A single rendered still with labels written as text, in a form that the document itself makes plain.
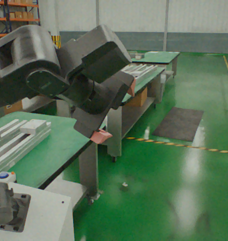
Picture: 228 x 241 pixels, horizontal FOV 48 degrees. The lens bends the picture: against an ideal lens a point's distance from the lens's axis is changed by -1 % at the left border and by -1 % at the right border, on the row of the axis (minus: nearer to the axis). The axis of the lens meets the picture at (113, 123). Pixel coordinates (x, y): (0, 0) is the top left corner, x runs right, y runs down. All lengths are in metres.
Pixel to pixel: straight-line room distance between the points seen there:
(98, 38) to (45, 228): 0.66
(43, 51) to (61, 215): 0.62
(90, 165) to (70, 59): 1.87
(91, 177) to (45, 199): 1.38
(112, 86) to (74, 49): 0.12
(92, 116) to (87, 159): 1.72
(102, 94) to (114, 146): 2.56
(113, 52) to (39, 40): 0.10
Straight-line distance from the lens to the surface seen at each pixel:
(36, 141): 1.78
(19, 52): 0.34
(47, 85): 0.35
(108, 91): 0.46
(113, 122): 2.87
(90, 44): 0.36
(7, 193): 0.82
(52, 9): 12.54
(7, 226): 0.94
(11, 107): 4.42
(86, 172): 2.25
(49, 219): 0.89
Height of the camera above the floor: 1.52
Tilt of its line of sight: 21 degrees down
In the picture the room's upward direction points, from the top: straight up
